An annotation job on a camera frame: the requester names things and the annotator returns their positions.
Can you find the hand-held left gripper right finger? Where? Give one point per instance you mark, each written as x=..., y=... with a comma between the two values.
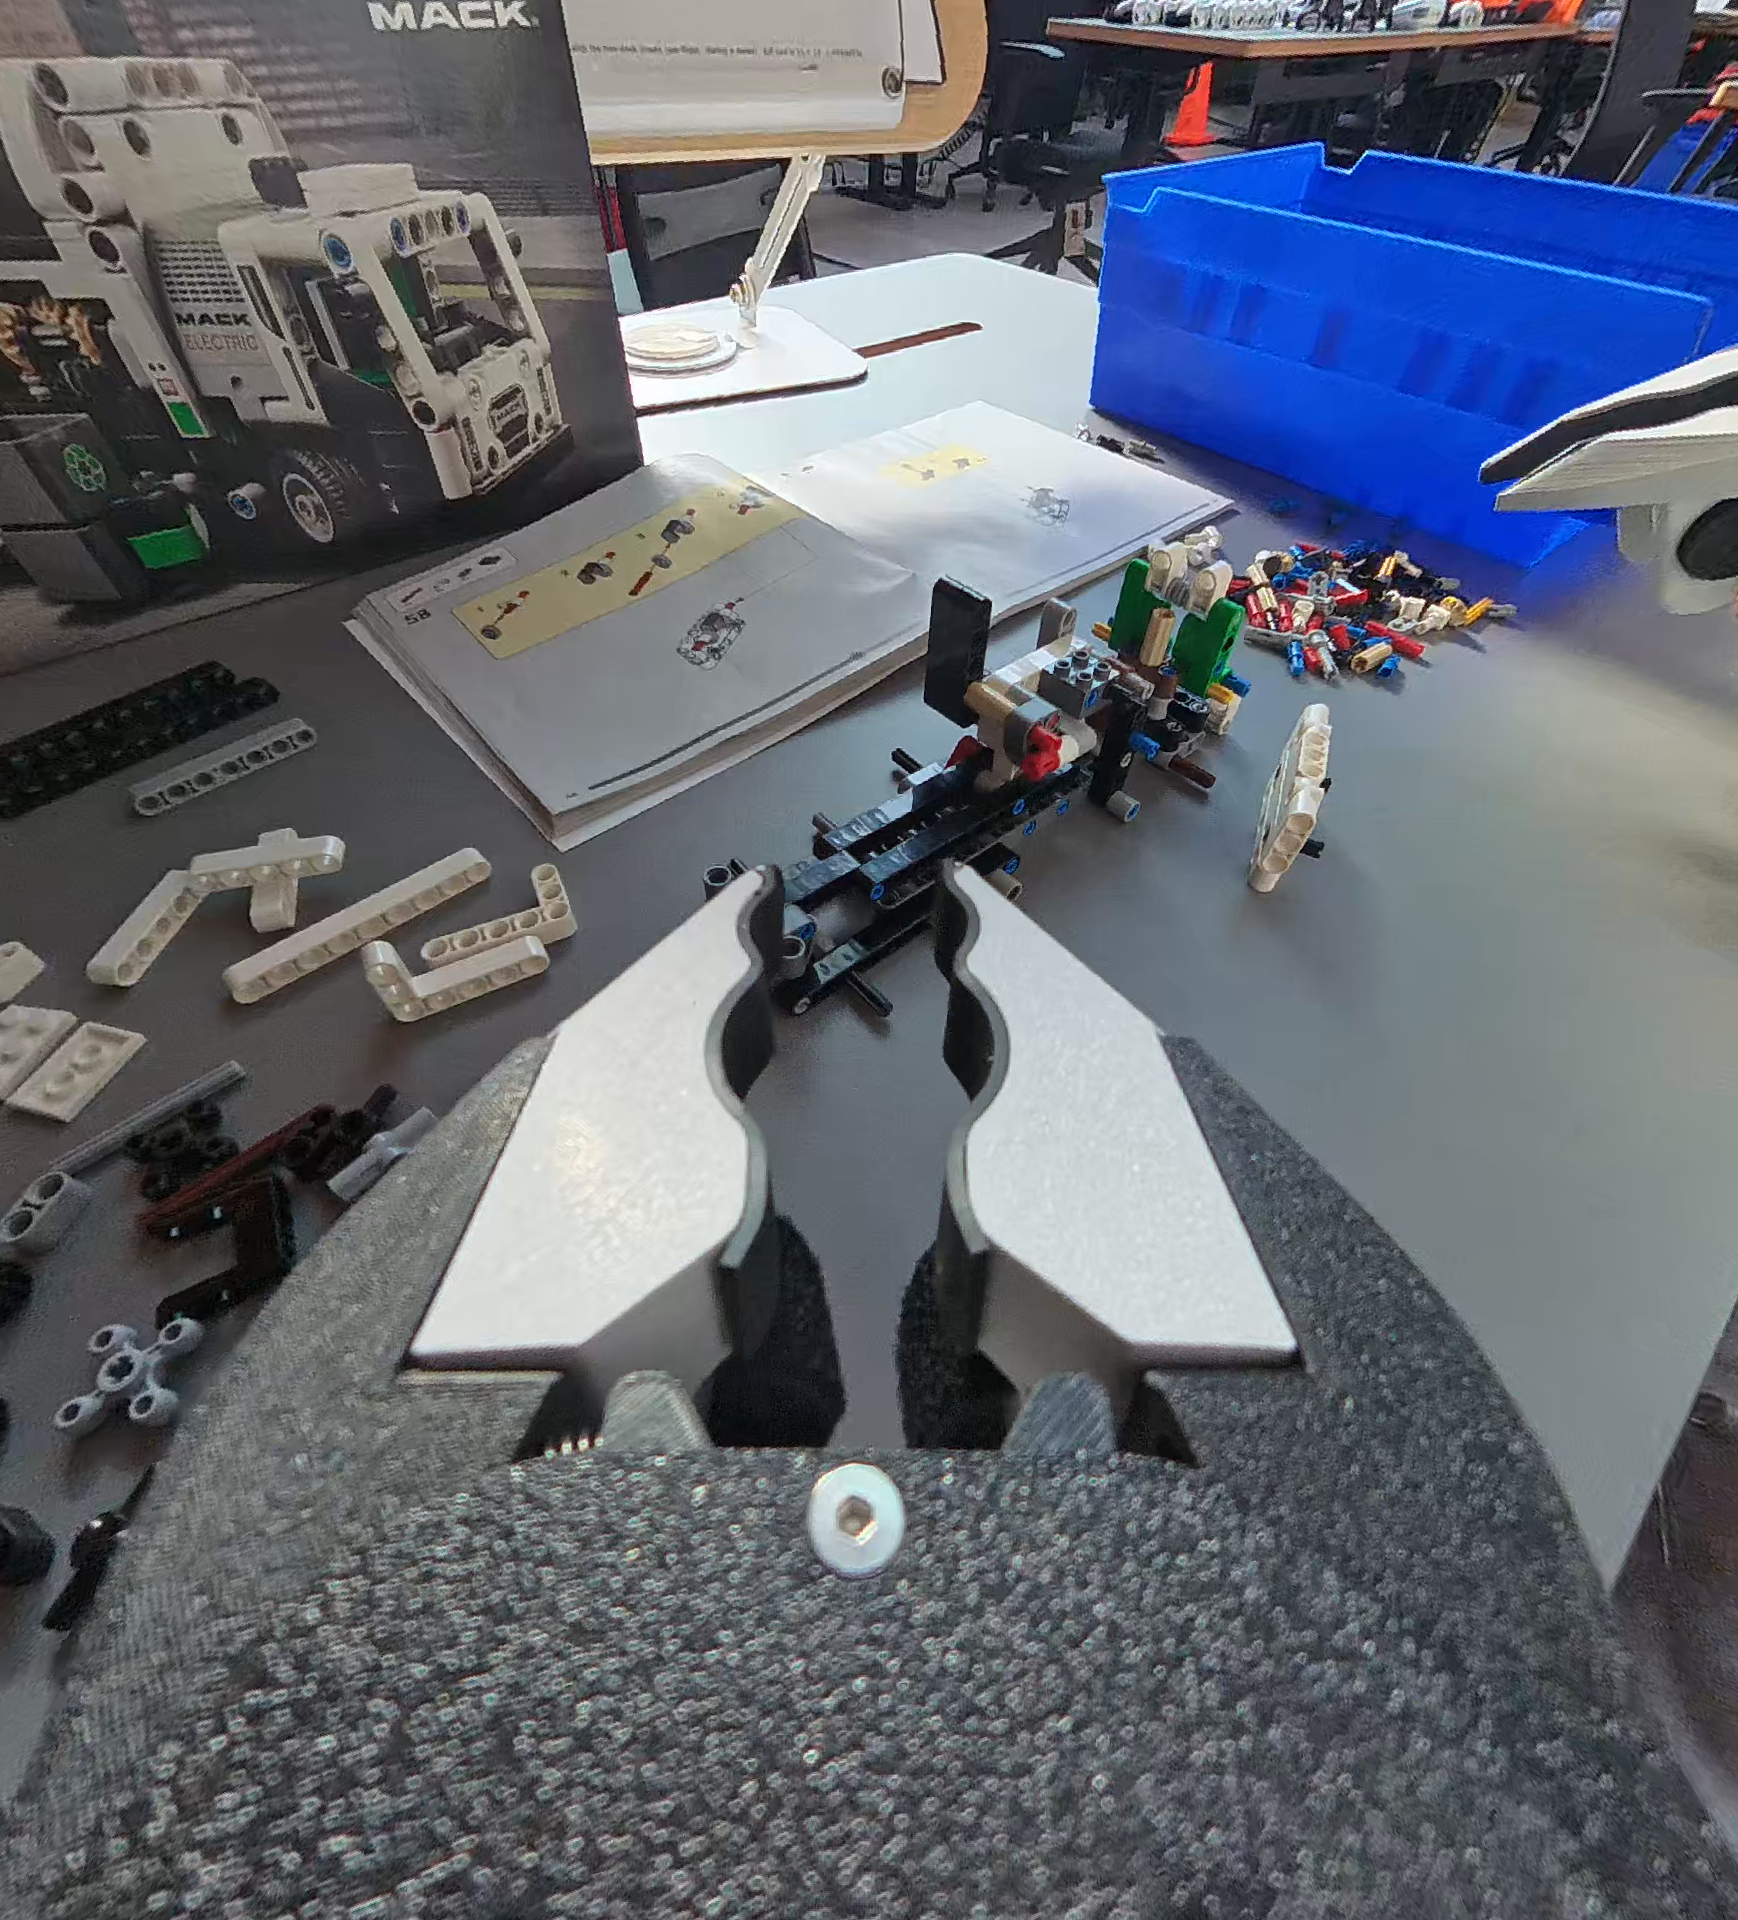
x=1094, y=1185

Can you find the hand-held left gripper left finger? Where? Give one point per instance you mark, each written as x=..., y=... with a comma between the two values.
x=615, y=1171

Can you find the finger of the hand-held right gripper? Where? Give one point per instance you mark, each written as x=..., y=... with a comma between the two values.
x=1732, y=369
x=1649, y=473

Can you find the toy brick truck model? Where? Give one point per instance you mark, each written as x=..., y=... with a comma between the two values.
x=1018, y=734

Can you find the toy set box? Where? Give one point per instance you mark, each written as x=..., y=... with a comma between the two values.
x=255, y=301

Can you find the grey toy axle connector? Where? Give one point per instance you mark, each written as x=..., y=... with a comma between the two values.
x=383, y=1159

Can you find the white l-shaped toy beam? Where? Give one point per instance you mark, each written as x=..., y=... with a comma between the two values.
x=547, y=909
x=448, y=974

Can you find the heap of small connector pins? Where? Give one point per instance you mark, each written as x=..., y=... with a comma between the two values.
x=1349, y=615

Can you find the blue plastic bin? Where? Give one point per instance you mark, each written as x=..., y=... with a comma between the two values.
x=1349, y=301

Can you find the long white toy beam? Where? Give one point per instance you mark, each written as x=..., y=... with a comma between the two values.
x=359, y=924

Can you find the heap of dark toy parts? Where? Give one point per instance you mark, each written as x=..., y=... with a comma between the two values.
x=239, y=1200

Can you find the white toy panel piece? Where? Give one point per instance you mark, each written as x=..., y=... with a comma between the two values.
x=1292, y=803

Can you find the white t-shaped toy beam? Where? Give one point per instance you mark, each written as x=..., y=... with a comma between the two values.
x=277, y=862

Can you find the grey toy axle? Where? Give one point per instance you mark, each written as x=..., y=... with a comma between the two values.
x=149, y=1119

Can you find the grey cross-shaped toy part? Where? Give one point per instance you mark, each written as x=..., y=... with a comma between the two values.
x=134, y=1372

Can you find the white angled toy beam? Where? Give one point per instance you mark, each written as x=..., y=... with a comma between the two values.
x=149, y=931

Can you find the small loose toy parts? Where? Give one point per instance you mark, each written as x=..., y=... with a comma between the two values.
x=1121, y=445

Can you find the wooden background table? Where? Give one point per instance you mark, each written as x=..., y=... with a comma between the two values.
x=1305, y=39

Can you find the white toy plate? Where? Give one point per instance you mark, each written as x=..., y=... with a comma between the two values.
x=76, y=1071
x=3, y=1050

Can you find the grey toy beam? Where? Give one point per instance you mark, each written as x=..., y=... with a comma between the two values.
x=224, y=767

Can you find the light grey toy connector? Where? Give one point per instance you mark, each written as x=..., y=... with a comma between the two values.
x=44, y=1213

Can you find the orange traffic cone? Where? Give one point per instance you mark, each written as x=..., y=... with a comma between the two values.
x=1193, y=109

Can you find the open instruction booklet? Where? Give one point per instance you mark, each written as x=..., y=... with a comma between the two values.
x=749, y=600

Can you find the small white toy tile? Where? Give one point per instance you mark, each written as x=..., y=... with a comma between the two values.
x=3, y=973

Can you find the black toy pin part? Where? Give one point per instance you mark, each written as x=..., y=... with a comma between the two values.
x=97, y=1553

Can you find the bundle of black toy beams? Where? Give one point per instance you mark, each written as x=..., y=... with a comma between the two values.
x=104, y=739

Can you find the black office chair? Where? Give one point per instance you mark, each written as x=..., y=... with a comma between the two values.
x=1048, y=150

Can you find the white desk lamp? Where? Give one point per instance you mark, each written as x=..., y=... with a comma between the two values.
x=749, y=353

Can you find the wooden board with white sheet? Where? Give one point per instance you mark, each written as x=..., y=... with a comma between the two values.
x=764, y=61

